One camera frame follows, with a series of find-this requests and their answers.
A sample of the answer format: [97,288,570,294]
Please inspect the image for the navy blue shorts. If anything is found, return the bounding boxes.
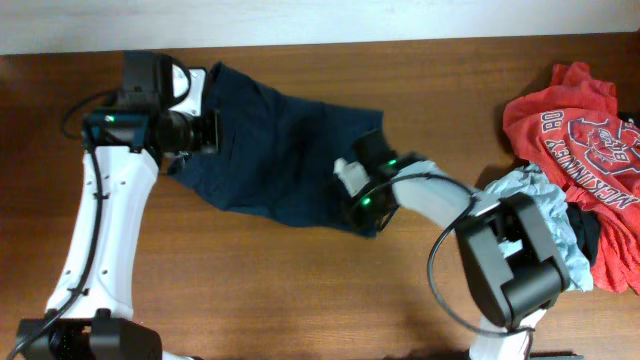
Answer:
[168,62,384,232]

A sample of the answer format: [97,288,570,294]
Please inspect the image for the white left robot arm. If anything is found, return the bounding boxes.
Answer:
[8,51,221,360]

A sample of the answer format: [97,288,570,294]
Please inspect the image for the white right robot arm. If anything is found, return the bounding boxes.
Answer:
[333,130,570,359]

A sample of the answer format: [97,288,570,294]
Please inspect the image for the light blue crumpled shirt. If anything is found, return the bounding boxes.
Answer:
[484,163,594,292]

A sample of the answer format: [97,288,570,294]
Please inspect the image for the black garment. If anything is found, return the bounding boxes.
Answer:
[566,203,602,268]

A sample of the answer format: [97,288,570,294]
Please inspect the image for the red printed t-shirt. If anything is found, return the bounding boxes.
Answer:
[502,62,639,293]

